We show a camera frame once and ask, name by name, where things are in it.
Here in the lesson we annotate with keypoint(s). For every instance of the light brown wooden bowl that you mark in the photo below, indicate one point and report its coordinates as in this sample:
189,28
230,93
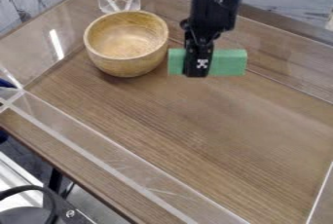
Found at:
126,43

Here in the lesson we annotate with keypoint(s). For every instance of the clear acrylic tray wall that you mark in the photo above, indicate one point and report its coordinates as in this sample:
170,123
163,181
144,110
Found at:
177,150

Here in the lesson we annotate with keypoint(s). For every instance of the clear acrylic corner bracket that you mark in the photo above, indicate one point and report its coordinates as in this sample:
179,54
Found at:
114,6

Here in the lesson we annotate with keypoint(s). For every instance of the black table leg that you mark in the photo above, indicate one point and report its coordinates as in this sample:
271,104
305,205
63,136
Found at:
55,181

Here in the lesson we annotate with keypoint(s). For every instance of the black metal base plate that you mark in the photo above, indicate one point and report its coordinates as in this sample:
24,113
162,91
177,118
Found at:
67,213

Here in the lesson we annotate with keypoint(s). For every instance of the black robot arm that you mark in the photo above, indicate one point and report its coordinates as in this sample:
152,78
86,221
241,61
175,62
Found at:
211,17

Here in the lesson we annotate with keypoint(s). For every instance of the green rectangular block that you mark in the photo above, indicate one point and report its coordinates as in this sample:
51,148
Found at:
229,62

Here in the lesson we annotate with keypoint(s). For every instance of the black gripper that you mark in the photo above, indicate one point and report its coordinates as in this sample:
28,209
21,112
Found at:
211,17

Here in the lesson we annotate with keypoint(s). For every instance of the blue object at edge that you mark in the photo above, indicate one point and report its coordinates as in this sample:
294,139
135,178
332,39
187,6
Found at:
5,84

